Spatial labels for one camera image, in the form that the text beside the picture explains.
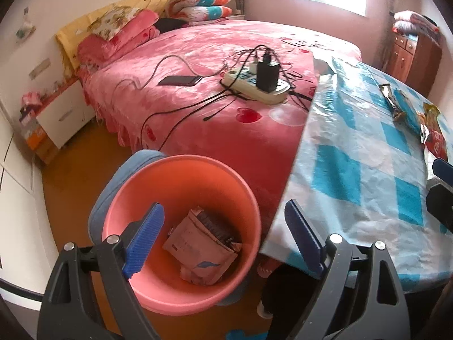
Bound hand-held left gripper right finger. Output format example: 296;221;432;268
283;199;413;340

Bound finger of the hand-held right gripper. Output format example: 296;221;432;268
432;158;453;179
426;180;453;235

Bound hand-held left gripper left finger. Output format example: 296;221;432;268
37;202;165;340

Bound white printed plastic packet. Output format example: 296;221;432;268
162;208;243;287

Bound pink plastic bucket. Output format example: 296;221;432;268
101;154;262;316

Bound gold and black coffee stick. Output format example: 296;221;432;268
379;83;406;123

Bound yellow snack wrapper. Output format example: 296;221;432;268
421;102;441;144

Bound person's leg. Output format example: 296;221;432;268
260;262;321;321

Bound brown wooden cabinet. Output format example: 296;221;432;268
384;30;443;96

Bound white wardrobe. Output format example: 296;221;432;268
0;88;48;291

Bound white nightstand with drawer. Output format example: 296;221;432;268
35;78;96;149

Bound orange cardboard box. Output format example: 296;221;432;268
19;111;59;165

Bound pink folded quilts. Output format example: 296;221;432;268
392;10;441;41

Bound black phone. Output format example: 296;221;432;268
157;75;202;87

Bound white power strip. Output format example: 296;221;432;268
221;65;291;105

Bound pink packet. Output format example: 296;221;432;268
21;91;44;106

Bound pink bed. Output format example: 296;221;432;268
76;19;363;220

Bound pink folded blanket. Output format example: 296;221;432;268
77;9;161;68

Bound yellow headboard cover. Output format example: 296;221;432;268
56;0;199;69

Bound black cloth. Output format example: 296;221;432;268
154;17;190;32

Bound yellow floral pillow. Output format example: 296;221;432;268
88;4;142;41

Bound colourful folded quilt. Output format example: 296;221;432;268
166;0;234;25

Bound black power cord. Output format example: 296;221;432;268
140;90;234;151

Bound grey phone cable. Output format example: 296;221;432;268
117;55;230;93

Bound wall decoration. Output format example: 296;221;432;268
15;6;38;45

